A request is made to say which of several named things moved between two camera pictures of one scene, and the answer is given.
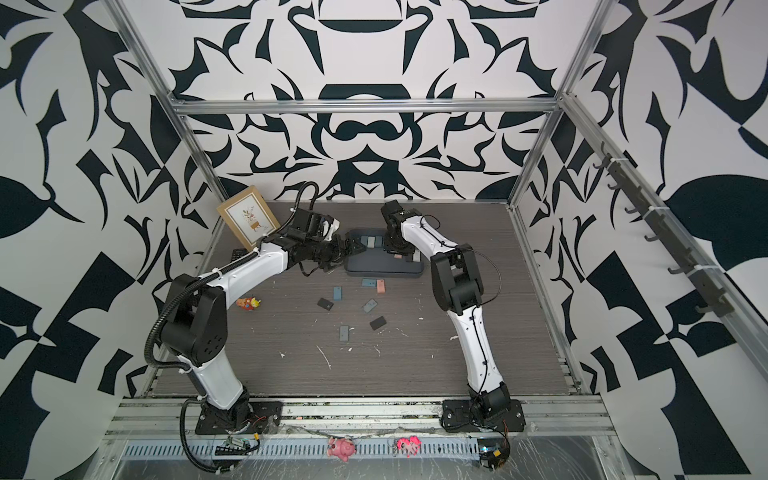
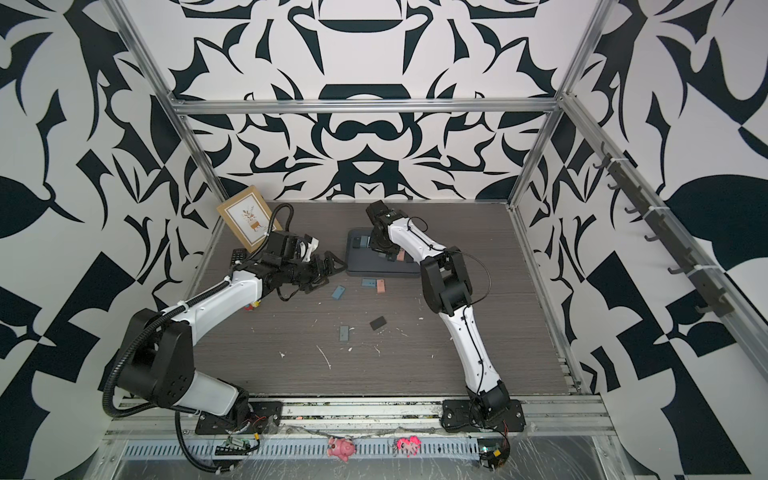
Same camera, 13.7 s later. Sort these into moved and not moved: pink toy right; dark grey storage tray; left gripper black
Moved: left gripper black
Not moved: pink toy right; dark grey storage tray
